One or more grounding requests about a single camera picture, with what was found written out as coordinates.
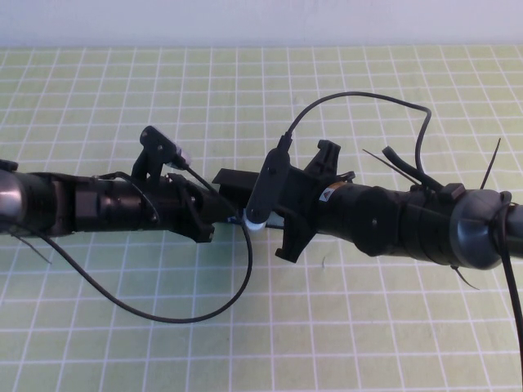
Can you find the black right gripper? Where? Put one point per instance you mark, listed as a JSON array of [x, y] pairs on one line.
[[327, 163]]

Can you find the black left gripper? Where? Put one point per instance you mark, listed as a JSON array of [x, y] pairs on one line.
[[122, 204]]

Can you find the black printed glasses case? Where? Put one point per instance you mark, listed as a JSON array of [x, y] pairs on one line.
[[233, 177]]

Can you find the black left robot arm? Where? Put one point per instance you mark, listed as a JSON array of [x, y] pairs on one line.
[[37, 204]]

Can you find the green white-grid tablecloth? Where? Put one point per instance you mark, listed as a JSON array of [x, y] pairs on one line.
[[245, 347]]

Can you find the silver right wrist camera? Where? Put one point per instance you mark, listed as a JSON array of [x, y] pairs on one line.
[[253, 224]]

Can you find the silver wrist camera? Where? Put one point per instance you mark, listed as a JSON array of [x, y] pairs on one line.
[[181, 157], [253, 224]]

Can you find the black right camera bracket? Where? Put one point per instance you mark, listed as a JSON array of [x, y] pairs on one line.
[[269, 183]]

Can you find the black camera bracket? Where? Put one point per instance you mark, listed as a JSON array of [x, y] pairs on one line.
[[149, 151], [269, 183]]

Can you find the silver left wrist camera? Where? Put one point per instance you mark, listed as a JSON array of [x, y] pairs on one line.
[[181, 157]]

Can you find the black left camera bracket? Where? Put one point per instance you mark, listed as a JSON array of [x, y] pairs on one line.
[[149, 151]]

